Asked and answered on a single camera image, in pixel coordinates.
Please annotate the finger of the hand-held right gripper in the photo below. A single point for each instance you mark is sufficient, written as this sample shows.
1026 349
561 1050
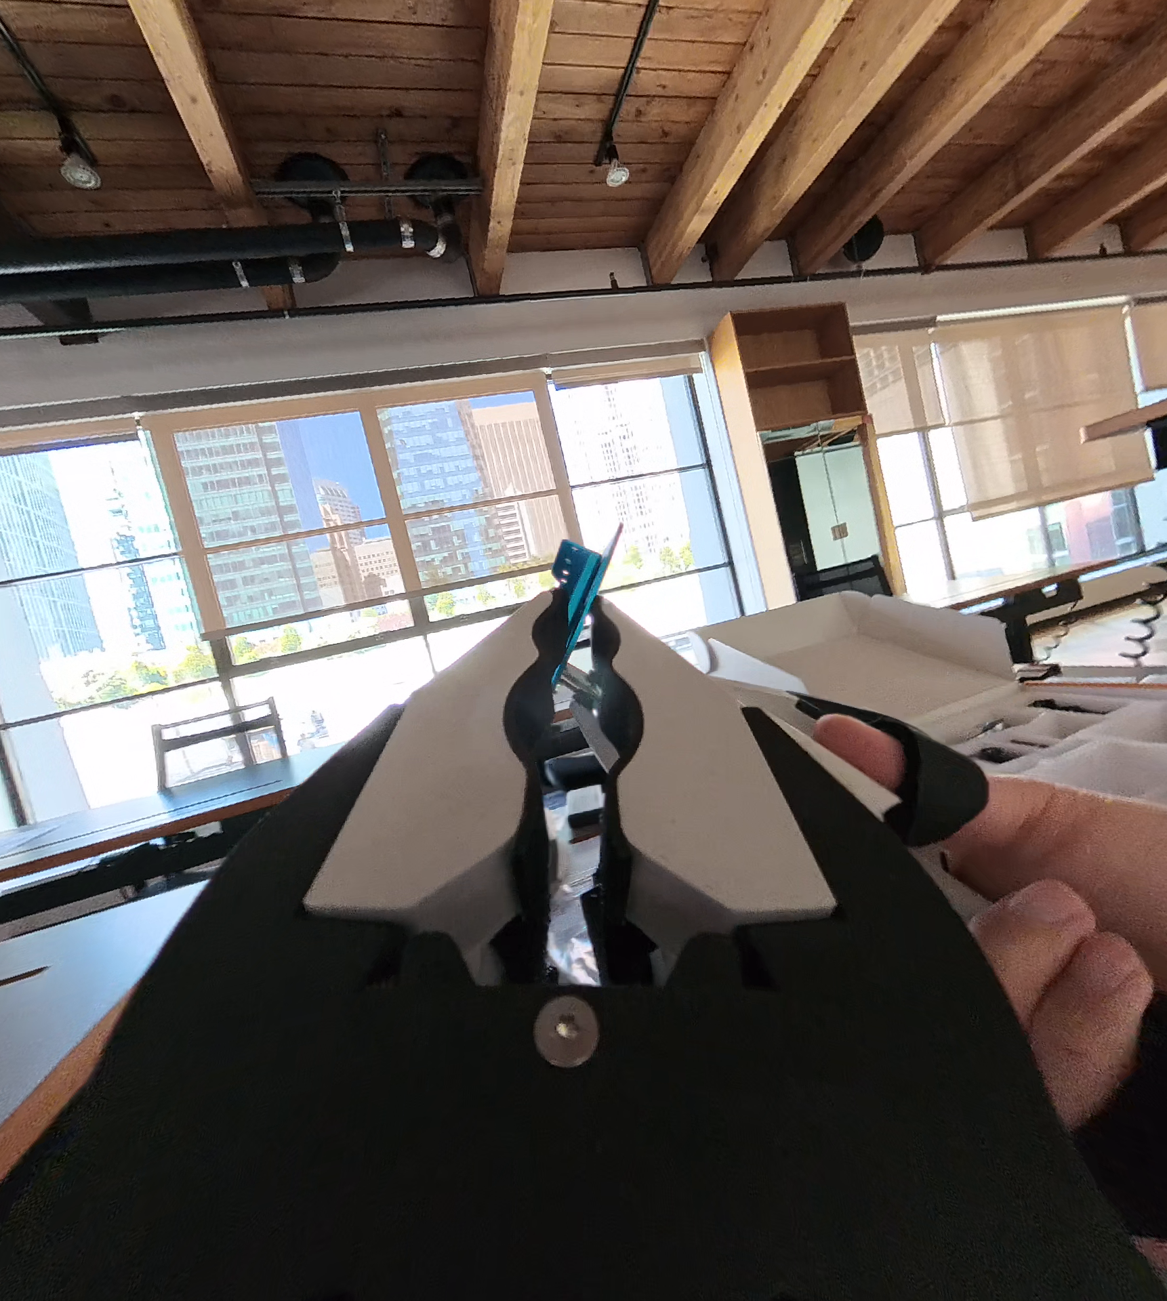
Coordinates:
598 731

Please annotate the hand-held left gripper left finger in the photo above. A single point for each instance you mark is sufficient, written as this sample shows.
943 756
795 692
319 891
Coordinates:
422 813

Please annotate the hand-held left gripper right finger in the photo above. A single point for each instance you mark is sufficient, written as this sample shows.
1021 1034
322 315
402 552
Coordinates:
717 813

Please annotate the blue round metal plate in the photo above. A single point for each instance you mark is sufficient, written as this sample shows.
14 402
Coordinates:
573 608

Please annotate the person's right hand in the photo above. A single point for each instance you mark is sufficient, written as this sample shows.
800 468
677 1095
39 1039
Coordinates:
1102 894

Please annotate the wooden slat chair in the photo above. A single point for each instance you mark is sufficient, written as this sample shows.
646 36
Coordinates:
218 724

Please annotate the white foam insert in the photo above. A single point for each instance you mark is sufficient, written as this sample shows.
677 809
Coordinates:
1153 731

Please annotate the window with roller blind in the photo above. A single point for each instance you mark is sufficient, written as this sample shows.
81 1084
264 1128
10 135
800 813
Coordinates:
1032 403

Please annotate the wooden bookshelf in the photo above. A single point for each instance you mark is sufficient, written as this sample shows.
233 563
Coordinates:
795 375

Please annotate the ceiling spot lamp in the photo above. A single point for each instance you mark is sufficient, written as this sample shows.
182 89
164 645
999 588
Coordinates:
617 173
81 173

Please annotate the black ceiling pipes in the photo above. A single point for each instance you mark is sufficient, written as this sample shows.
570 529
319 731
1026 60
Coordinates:
134 249

